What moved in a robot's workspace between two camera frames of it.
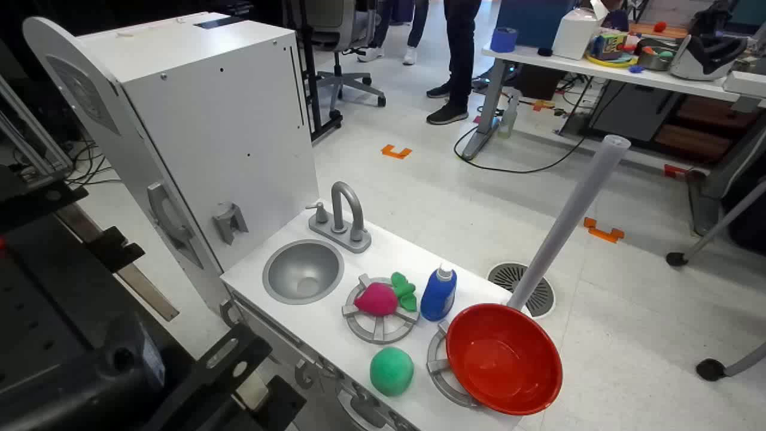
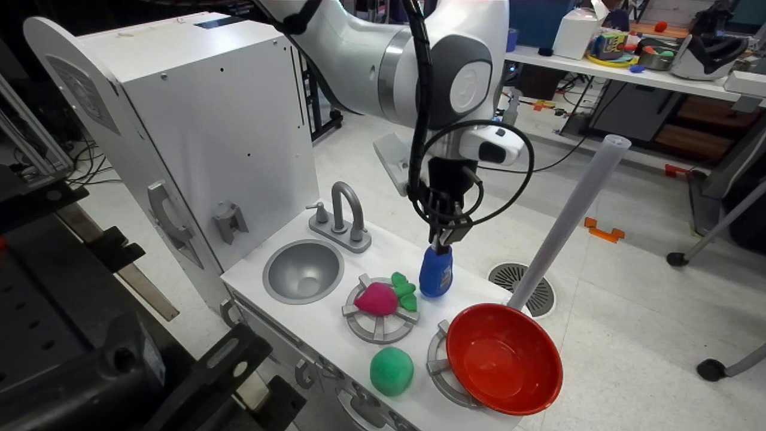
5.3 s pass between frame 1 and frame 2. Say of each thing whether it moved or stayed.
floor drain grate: stayed
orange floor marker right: stayed
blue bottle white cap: moved
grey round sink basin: stayed
